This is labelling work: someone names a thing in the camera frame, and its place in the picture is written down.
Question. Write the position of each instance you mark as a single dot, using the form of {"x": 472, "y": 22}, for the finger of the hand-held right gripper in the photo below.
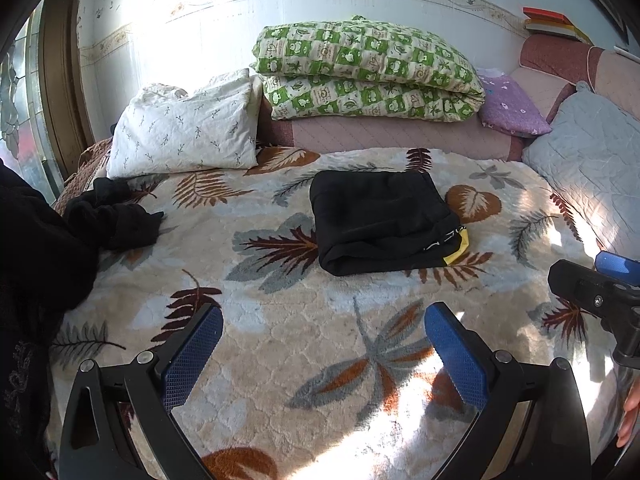
{"x": 580, "y": 285}
{"x": 612, "y": 262}

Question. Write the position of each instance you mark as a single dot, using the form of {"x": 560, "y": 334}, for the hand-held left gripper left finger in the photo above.
{"x": 195, "y": 355}

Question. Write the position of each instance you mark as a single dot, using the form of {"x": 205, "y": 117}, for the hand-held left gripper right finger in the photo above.
{"x": 457, "y": 355}

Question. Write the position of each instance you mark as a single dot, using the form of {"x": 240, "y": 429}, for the black pants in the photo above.
{"x": 375, "y": 220}

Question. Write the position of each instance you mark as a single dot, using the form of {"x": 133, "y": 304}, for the person's right hand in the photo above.
{"x": 631, "y": 420}

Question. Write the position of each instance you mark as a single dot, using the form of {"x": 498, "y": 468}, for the grey quilted pillow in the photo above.
{"x": 585, "y": 160}

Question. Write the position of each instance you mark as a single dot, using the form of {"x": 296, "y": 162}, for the leaf print blanket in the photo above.
{"x": 300, "y": 320}

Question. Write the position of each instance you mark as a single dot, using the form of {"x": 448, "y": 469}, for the crumpled black garment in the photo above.
{"x": 115, "y": 220}

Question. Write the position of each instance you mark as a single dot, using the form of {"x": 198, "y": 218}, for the purple flowered pillow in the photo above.
{"x": 510, "y": 105}

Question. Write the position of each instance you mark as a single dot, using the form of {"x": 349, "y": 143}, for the dark cloth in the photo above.
{"x": 30, "y": 260}

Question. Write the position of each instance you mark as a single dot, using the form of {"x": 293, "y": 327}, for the white leaf print pillow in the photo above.
{"x": 185, "y": 130}

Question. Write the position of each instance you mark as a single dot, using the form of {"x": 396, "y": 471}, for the red book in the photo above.
{"x": 547, "y": 14}

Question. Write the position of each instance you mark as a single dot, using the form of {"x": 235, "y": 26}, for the green checked quilt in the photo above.
{"x": 360, "y": 60}

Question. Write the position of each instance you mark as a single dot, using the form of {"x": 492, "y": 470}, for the wooden window frame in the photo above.
{"x": 60, "y": 85}

